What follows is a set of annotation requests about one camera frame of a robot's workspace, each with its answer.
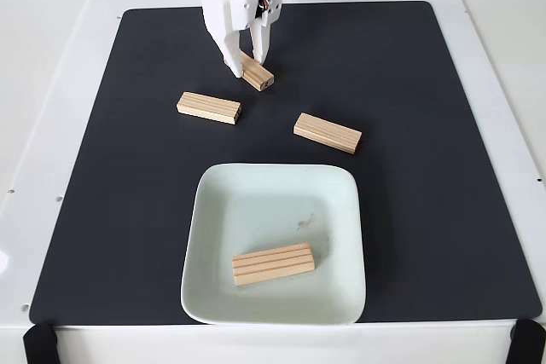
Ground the smooth wooden block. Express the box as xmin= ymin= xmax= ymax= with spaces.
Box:
xmin=238 ymin=51 xmax=276 ymax=93

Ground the striped wooden block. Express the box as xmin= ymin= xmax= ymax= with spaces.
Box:
xmin=176 ymin=91 xmax=243 ymax=126
xmin=293 ymin=112 xmax=363 ymax=155

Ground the grooved wooden block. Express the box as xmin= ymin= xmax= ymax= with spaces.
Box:
xmin=230 ymin=242 xmax=317 ymax=287

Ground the pale green square plate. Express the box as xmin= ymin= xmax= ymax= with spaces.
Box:
xmin=179 ymin=162 xmax=368 ymax=326

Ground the black rubber mat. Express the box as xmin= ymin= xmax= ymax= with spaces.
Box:
xmin=28 ymin=0 xmax=543 ymax=326

